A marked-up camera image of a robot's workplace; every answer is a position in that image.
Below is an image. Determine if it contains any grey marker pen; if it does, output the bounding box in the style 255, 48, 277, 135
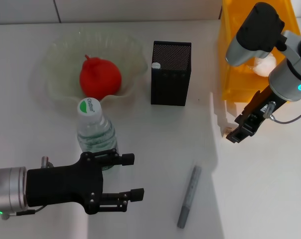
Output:
176, 164, 203, 229

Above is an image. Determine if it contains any black mesh pen holder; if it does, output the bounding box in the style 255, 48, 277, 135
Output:
150, 40, 192, 107

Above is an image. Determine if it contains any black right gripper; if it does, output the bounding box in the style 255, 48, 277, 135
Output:
226, 86, 288, 144

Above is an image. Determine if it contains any yellow plastic bin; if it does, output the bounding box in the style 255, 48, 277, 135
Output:
217, 0, 301, 103

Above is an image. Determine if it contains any green glass fruit bowl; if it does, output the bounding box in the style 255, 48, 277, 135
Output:
42, 28, 149, 110

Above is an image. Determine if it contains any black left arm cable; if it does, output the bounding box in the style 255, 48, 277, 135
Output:
0, 205, 45, 220

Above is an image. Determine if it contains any white paper ball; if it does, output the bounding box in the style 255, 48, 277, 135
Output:
252, 51, 277, 77

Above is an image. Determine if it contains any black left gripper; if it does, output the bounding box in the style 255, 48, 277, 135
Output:
25, 148, 145, 215

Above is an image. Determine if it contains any clear green-label water bottle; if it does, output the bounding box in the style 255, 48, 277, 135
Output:
77, 97, 119, 172

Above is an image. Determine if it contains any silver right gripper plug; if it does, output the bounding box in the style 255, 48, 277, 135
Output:
264, 101, 277, 119

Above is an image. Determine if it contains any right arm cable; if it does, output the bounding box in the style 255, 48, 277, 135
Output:
270, 107, 301, 124

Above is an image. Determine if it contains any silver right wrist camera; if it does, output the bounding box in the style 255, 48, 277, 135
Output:
225, 2, 286, 67

